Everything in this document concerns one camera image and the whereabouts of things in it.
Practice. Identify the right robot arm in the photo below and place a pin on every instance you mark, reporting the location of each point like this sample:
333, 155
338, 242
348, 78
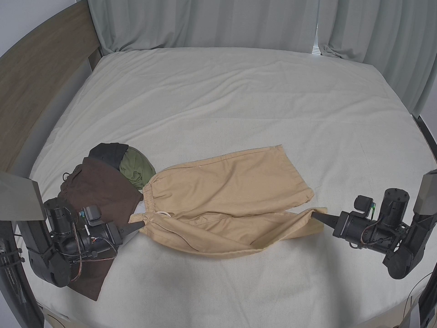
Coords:
403, 251

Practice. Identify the brown garment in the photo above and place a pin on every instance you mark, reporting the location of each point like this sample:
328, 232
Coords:
102, 190

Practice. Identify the green garment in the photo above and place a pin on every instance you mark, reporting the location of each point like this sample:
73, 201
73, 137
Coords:
136, 166

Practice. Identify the pale grey-green curtain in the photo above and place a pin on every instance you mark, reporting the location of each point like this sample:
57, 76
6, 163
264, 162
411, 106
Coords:
205, 12
382, 19

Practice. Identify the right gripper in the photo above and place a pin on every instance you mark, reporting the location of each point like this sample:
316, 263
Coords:
353, 229

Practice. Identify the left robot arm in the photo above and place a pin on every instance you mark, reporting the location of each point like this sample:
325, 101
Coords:
44, 251

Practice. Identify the black garment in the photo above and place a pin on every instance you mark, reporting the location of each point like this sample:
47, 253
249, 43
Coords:
107, 154

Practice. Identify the bed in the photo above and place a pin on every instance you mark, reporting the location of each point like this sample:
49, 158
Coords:
239, 97

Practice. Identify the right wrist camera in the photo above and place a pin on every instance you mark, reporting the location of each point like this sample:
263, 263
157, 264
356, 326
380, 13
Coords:
363, 205

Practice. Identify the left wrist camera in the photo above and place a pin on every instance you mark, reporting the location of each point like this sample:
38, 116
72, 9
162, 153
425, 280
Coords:
91, 215

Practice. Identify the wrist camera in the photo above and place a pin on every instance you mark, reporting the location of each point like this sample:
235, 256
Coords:
91, 215
363, 205

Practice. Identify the tan shorts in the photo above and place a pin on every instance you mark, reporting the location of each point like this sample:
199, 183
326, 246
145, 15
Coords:
222, 190

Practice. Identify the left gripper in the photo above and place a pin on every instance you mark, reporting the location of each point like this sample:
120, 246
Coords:
104, 237

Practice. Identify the window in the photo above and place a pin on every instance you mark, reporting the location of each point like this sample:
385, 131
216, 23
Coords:
316, 48

